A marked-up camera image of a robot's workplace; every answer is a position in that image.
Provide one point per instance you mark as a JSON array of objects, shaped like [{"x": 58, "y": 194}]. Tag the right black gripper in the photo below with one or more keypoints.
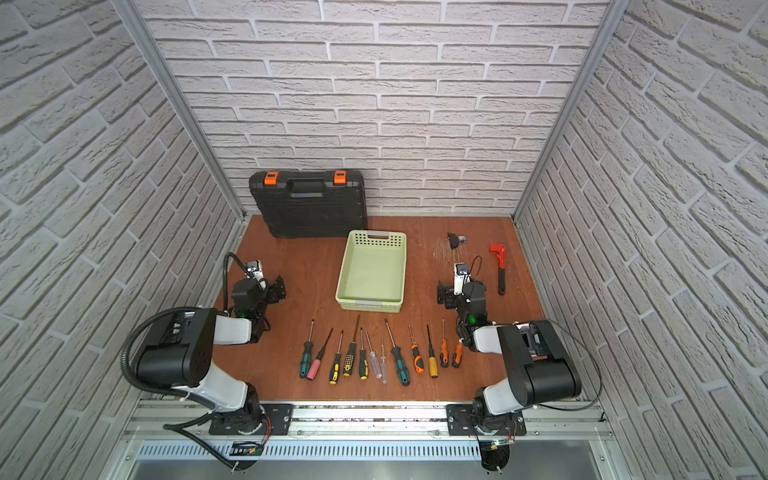
[{"x": 448, "y": 294}]

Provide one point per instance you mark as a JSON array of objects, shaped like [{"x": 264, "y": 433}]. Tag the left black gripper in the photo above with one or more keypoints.
[{"x": 274, "y": 289}]

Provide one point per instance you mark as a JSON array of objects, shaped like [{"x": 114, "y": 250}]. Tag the orange handle screwdriver slim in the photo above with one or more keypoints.
[{"x": 444, "y": 353}]

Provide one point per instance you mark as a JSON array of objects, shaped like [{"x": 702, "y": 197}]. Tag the yellow handle screwdriver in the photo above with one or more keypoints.
[{"x": 433, "y": 366}]

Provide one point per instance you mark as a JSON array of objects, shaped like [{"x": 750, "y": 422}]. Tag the orange black curved screwdriver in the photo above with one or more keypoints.
[{"x": 417, "y": 358}]

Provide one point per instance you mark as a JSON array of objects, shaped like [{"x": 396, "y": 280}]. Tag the orange black stubby screwdriver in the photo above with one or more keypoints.
[{"x": 457, "y": 354}]

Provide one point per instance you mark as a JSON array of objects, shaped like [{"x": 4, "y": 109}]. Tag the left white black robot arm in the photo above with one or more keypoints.
[{"x": 171, "y": 354}]

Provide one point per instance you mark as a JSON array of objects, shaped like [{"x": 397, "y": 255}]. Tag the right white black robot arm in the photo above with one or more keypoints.
[{"x": 538, "y": 366}]

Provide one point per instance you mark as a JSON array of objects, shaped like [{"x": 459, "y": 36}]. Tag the light green plastic bin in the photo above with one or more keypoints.
[{"x": 372, "y": 276}]

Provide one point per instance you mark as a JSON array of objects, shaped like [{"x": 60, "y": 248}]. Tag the green black large screwdriver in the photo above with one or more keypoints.
[{"x": 402, "y": 372}]

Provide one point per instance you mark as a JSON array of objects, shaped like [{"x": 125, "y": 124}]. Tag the black yellow dotted screwdriver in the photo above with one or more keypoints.
[{"x": 351, "y": 353}]

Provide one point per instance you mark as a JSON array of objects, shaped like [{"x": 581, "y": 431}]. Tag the yellow black short screwdriver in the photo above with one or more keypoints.
[{"x": 363, "y": 369}]

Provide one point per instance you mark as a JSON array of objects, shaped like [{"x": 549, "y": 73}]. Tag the small black metal clamp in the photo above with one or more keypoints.
[{"x": 455, "y": 240}]

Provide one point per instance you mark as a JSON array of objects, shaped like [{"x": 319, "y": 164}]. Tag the red pipe wrench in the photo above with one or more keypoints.
[{"x": 499, "y": 251}]

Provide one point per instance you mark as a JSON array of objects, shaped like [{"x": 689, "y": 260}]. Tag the black plastic tool case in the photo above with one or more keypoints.
[{"x": 310, "y": 204}]

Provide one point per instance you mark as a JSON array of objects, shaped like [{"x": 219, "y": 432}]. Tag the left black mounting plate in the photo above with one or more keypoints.
[{"x": 276, "y": 419}]

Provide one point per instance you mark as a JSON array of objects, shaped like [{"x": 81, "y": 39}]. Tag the black mounting plate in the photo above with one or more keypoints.
[
  {"x": 462, "y": 420},
  {"x": 276, "y": 419}
]

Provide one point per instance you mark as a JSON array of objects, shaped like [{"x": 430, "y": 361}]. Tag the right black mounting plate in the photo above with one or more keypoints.
[{"x": 462, "y": 420}]

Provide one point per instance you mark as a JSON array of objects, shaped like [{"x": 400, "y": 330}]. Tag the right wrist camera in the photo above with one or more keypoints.
[{"x": 461, "y": 276}]

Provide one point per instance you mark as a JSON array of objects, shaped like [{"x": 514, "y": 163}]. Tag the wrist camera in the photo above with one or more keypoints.
[
  {"x": 461, "y": 276},
  {"x": 254, "y": 271}
]

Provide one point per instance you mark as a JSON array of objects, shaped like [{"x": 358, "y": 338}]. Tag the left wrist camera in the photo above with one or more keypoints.
[{"x": 254, "y": 271}]

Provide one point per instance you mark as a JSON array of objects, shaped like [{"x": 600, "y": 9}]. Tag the clear handle screwdriver small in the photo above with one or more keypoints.
[{"x": 383, "y": 365}]

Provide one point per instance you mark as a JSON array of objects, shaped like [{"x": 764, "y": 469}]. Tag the clear handle screwdriver large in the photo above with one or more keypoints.
[{"x": 374, "y": 362}]

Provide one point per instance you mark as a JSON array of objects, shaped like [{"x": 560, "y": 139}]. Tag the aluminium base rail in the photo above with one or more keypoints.
[{"x": 369, "y": 420}]

